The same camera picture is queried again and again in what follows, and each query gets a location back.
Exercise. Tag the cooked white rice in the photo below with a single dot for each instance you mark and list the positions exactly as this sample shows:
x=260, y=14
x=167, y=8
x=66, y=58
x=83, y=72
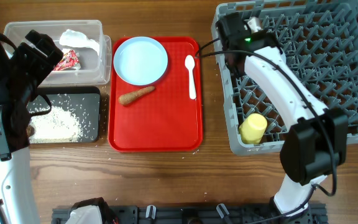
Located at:
x=57, y=124

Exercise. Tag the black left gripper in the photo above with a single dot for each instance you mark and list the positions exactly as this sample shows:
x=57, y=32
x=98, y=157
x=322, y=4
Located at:
x=45, y=61

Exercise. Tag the clear plastic waste bin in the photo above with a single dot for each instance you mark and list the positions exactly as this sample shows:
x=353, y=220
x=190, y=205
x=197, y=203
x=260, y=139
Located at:
x=95, y=62

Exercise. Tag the white plastic spoon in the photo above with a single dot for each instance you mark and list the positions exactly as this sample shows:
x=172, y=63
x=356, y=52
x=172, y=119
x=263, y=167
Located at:
x=190, y=65

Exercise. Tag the white napkin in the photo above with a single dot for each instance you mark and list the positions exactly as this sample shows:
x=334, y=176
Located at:
x=77, y=39

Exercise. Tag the red snack wrapper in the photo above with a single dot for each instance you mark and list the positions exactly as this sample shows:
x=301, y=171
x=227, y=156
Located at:
x=70, y=61

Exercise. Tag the large light blue plate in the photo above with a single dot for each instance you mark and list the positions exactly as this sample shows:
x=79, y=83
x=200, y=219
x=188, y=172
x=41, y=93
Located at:
x=140, y=61

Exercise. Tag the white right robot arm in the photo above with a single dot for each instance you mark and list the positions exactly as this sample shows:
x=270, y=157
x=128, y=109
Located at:
x=317, y=136

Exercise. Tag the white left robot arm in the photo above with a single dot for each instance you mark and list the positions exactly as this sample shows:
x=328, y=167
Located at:
x=17, y=202

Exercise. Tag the grey dishwasher rack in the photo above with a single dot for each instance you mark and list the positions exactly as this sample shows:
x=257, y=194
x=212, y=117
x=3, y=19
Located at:
x=320, y=41

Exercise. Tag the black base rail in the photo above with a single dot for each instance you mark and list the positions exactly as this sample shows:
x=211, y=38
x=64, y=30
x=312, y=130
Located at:
x=258, y=212

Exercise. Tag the yellow plastic cup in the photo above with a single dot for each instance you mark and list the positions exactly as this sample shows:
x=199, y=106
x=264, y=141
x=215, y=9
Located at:
x=253, y=129

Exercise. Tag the black waste tray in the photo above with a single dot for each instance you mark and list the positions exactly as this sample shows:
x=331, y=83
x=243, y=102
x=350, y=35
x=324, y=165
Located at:
x=85, y=102

